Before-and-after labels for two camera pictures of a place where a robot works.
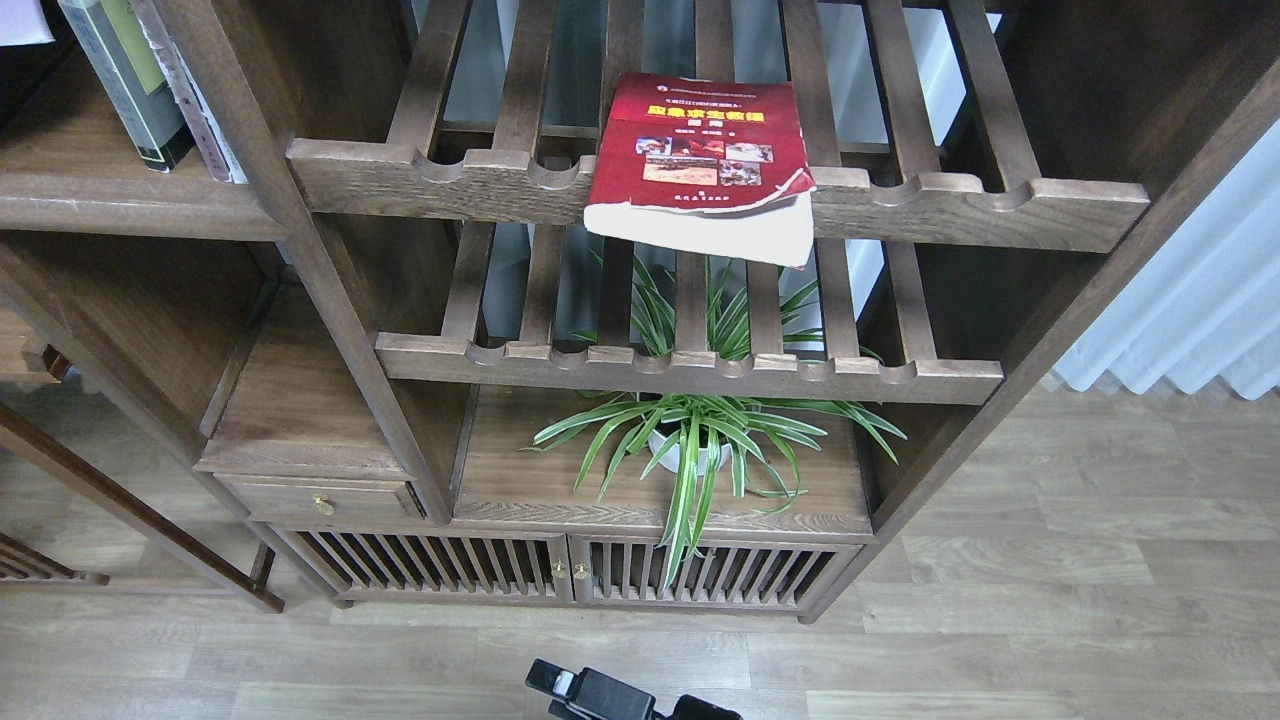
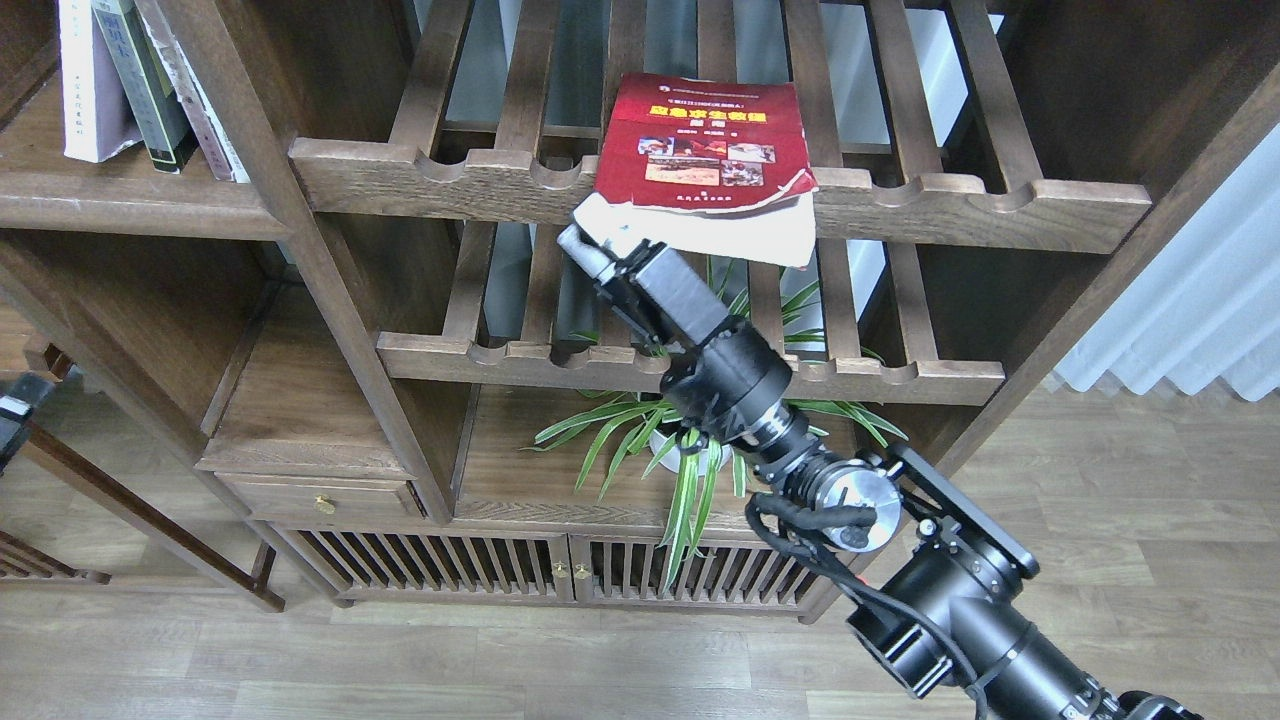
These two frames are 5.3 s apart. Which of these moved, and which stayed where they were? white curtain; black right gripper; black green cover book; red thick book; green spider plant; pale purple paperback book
Moved: pale purple paperback book; black right gripper
Stayed: red thick book; white curtain; black green cover book; green spider plant
